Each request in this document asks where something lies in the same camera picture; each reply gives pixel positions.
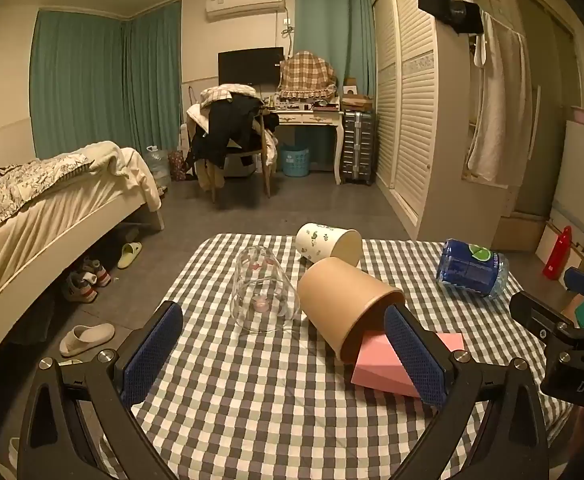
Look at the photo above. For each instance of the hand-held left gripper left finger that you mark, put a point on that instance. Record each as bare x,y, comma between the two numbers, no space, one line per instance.
151,355

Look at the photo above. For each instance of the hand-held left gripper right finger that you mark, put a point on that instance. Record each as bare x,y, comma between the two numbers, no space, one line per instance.
414,355

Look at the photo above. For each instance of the brown paper cup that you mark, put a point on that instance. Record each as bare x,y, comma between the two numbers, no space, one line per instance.
337,295

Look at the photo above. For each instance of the clear glass cup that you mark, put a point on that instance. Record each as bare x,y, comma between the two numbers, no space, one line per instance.
264,290

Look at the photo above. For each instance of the white printed paper cup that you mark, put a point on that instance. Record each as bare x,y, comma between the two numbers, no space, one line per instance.
317,240

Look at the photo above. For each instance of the pink block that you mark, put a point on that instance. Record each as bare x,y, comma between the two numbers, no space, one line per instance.
377,367

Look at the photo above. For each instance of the red bottle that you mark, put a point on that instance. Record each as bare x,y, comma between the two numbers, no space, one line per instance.
557,255

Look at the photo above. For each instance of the white slipper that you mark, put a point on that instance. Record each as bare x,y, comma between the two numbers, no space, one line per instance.
86,337

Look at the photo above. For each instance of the blue plastic bottle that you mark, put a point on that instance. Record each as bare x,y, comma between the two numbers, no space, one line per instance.
467,267

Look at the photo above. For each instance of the white sneaker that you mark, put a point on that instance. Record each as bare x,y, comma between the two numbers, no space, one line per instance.
80,289
99,272

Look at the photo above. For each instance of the yellow-green slipper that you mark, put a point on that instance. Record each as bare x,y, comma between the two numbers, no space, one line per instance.
130,255

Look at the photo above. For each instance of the checkered tablecloth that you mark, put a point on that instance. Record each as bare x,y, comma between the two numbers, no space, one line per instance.
252,390

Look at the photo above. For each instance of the bed with cream sheet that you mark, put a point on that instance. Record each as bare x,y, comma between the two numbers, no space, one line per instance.
46,230

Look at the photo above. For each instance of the clear water jug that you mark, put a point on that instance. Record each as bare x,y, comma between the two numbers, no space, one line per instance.
157,167

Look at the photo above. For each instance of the red patterned bag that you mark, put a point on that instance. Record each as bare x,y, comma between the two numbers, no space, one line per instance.
176,166

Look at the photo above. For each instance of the white hanging towel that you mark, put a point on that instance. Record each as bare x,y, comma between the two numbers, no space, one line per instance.
497,110

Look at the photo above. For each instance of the grey suitcase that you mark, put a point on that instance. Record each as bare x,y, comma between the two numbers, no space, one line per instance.
358,147

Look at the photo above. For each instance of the patterned grey blanket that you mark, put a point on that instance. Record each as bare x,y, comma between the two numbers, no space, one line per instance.
26,180

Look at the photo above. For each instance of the wooden chair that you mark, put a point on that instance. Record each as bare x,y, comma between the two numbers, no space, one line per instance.
264,160

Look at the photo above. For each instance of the blue laundry basket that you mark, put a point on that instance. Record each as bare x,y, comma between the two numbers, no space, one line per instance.
295,161

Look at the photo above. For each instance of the white louvered wardrobe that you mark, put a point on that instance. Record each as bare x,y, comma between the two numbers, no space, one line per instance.
412,110

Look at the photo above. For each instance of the pile of dark clothes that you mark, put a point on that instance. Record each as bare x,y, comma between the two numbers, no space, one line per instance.
229,125

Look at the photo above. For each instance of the white desk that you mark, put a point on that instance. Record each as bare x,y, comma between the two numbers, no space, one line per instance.
307,119

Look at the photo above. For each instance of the cardboard box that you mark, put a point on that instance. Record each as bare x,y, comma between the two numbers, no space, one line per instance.
356,101

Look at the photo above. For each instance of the green window curtain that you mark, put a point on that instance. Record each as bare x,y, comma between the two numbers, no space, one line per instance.
96,80

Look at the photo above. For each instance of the plaid cloth cover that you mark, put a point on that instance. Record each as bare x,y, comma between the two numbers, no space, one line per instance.
307,72

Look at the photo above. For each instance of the black monitor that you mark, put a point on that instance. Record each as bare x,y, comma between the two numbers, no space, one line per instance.
249,66

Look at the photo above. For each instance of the black mounted device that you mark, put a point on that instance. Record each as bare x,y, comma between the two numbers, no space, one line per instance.
449,7

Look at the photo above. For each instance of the teal curtain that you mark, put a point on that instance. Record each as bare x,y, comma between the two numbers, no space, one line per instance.
332,15

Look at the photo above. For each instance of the white air conditioner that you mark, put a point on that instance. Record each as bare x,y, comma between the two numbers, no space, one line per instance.
244,2

